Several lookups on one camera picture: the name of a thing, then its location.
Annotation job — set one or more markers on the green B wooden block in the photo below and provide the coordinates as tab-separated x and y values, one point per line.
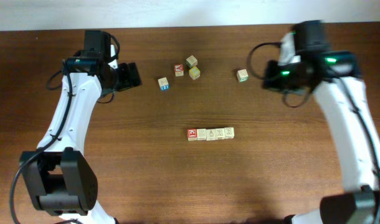
220	133

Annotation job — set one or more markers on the yellow top wooden block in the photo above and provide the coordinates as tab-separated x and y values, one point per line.
194	73

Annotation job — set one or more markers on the blue D wooden block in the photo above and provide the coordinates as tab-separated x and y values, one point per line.
201	134

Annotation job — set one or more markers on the plain top wooden block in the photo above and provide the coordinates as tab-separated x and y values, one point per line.
191	61

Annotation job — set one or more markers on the blue H wooden block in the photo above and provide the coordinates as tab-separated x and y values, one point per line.
163	83

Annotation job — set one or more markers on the red A wooden block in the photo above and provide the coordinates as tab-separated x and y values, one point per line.
179	70

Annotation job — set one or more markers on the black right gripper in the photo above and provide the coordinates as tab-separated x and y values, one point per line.
268	83

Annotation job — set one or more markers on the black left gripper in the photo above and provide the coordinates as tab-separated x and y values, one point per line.
129	78

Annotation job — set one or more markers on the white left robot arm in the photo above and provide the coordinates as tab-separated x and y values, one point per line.
57	176

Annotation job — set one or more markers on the red E wooden block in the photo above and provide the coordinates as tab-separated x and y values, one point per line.
192	134

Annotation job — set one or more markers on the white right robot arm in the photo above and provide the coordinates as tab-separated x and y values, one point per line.
341	94

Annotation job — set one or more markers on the bird picture wooden block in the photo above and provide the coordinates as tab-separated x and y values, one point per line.
229	132

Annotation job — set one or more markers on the green V wooden block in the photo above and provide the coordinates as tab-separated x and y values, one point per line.
242	75

